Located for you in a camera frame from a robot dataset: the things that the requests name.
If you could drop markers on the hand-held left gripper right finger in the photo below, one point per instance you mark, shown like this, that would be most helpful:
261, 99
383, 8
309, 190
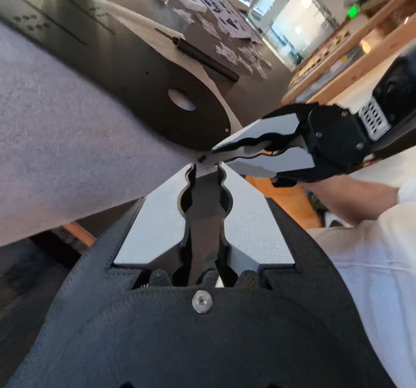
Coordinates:
256, 232

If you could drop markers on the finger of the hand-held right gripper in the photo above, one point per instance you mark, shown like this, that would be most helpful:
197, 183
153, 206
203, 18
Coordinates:
269, 126
286, 162

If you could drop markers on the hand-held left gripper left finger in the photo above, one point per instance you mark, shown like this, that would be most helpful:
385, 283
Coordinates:
152, 232

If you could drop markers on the black screwdriver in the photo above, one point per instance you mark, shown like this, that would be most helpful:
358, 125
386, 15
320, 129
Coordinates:
208, 61

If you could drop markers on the black metal base plate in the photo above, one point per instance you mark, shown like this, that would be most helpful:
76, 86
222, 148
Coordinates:
130, 69

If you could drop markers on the person's right forearm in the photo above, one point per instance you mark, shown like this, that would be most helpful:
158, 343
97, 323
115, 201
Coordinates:
347, 199

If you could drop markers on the group of clear screw bags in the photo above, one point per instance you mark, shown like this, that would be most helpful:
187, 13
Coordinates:
227, 53

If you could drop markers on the white foam sheet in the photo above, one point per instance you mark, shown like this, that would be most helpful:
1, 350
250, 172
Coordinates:
65, 167

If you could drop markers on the printed instruction manual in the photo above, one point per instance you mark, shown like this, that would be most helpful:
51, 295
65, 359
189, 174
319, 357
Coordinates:
224, 7

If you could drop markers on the green exit sign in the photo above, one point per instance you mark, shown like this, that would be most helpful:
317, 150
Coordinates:
353, 11

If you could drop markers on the person's white shirt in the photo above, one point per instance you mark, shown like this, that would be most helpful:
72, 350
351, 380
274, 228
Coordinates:
383, 280

